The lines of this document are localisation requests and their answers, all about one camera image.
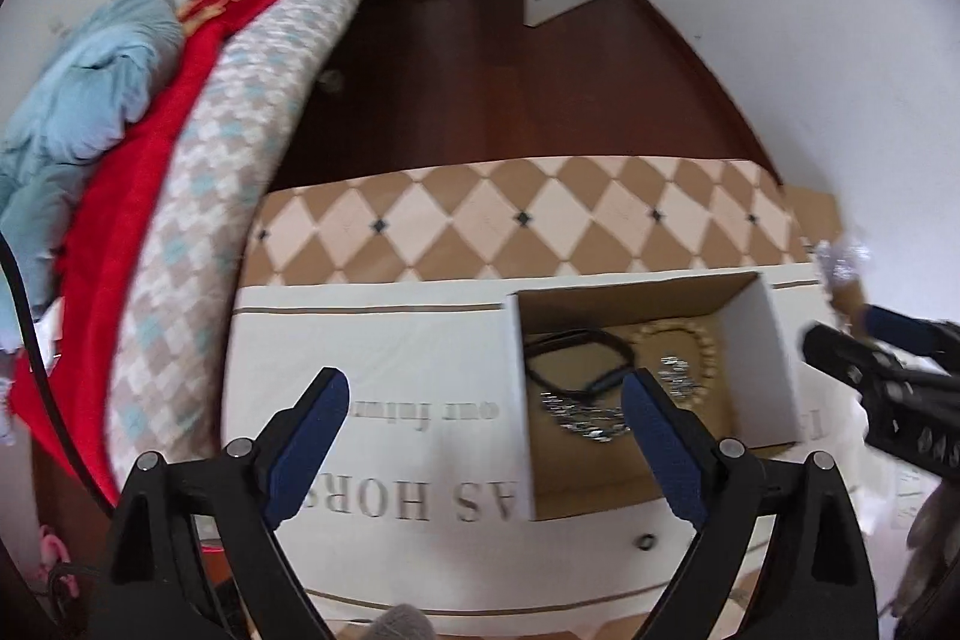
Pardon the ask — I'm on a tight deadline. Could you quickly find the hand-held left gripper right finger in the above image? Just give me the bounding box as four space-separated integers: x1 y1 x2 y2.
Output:
621 368 882 640

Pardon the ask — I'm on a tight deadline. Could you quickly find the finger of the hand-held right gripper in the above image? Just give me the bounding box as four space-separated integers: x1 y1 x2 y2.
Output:
802 322 960 402
855 304 960 357

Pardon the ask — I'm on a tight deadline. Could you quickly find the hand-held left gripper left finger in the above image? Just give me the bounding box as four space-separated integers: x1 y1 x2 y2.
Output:
88 368 351 640

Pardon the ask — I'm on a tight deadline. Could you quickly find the silver sparkly jewelry piece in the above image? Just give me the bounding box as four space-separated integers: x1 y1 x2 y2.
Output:
816 239 872 315

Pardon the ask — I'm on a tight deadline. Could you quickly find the small cardboard box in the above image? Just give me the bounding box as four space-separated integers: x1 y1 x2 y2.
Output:
504 270 812 522

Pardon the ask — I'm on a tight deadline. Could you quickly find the person's right hand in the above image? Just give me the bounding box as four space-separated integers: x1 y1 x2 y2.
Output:
896 482 960 620

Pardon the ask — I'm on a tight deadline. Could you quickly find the small silver pendant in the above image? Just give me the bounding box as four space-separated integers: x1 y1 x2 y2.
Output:
655 353 697 398

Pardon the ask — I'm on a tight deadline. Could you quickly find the white plastic bag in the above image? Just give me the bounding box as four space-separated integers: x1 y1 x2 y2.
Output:
814 377 935 540

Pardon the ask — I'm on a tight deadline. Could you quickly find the large white printed carton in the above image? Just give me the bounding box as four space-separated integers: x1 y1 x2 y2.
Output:
220 155 871 640

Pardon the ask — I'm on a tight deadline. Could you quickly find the grey fuzzy object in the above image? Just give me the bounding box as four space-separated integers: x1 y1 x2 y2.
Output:
369 604 437 640

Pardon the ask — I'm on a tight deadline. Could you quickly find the pink object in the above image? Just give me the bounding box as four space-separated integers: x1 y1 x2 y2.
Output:
37 524 76 603

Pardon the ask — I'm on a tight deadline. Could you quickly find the checked bed mattress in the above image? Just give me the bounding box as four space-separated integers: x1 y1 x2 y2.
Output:
105 0 410 483

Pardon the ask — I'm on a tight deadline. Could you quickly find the red blanket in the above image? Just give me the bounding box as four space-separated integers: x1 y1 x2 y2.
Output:
7 0 383 506

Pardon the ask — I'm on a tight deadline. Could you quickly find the light blue duvet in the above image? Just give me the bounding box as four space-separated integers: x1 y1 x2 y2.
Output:
0 0 395 311

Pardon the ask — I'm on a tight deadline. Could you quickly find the silver chain necklace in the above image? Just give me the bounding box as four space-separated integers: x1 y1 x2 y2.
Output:
538 385 632 443

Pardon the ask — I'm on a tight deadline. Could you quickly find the wooden bead bracelet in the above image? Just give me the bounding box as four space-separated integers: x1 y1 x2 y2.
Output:
636 320 722 410

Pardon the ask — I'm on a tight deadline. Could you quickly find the black cord bracelet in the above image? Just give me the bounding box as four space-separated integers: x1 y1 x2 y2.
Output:
523 329 638 407

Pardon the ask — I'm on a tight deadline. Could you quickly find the black cable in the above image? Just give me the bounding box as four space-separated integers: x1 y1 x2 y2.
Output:
0 231 121 521

